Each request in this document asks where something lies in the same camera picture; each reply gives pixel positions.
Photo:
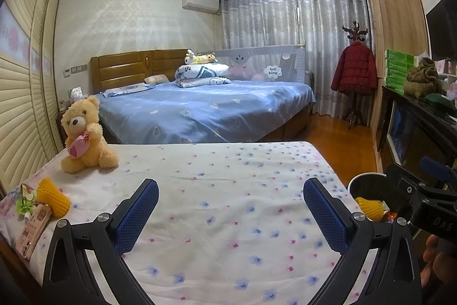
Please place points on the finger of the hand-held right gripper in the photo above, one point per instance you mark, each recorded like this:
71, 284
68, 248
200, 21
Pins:
407, 189
437, 171

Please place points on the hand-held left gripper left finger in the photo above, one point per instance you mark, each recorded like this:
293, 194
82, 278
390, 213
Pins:
137, 215

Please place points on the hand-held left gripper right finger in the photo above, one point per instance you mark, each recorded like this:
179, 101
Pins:
325, 215

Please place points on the white waste bin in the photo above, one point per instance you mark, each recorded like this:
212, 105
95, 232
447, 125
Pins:
351, 190

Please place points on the yellow foam fruit net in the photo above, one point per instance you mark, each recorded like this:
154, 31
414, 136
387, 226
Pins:
371, 208
51, 199

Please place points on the person's right hand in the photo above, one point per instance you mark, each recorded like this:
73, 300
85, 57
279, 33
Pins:
430, 258

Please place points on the black cabinet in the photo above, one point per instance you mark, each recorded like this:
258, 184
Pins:
425, 133

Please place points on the green cap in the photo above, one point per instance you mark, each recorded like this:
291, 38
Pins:
437, 101

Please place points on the brown knitted cloth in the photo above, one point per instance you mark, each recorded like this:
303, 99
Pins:
421, 80

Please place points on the long pink box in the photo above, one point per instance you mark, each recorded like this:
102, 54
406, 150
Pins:
34, 226

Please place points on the stack of green packets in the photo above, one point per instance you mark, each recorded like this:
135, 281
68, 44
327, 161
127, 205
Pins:
398, 69

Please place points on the green crumpled wrapper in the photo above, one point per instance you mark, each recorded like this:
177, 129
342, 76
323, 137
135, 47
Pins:
26, 203

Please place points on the wooden nightstand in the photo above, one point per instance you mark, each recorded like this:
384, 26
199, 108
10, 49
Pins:
60, 133

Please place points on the yellow teddy bear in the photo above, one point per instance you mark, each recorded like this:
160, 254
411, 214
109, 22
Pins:
80, 115

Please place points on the bed with blue sheet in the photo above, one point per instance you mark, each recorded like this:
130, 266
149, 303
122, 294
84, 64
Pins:
196, 108

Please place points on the blue printed pillow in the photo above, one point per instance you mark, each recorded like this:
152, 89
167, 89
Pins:
125, 90

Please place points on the red puffer jacket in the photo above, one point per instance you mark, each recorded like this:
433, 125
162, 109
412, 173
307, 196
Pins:
353, 69

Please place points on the small pink pillow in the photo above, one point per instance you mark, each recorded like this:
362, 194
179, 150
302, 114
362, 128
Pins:
156, 79

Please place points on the black television screen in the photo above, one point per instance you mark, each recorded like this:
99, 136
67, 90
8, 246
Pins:
442, 30

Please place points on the wooden headboard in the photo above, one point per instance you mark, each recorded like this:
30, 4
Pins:
121, 71

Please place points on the folded blue white quilt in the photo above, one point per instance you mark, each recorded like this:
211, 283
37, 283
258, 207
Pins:
200, 74

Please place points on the cream louvred closet doors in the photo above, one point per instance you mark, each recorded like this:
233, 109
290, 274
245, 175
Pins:
21, 112

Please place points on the wooden coat rack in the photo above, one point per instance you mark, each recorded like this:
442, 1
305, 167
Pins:
355, 31

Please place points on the tall wooden wardrobe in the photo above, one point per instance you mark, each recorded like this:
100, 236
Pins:
392, 12

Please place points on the yellow plush toy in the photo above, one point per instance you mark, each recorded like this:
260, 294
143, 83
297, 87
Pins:
203, 58

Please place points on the grey patterned curtains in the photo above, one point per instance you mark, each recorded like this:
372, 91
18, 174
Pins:
267, 15

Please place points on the white air conditioner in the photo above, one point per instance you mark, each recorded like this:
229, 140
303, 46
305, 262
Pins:
200, 1

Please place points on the grey mesh bed rail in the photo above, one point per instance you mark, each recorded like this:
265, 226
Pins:
285, 64

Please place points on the wall switch panel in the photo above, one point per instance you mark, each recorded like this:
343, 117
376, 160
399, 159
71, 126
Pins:
78, 68

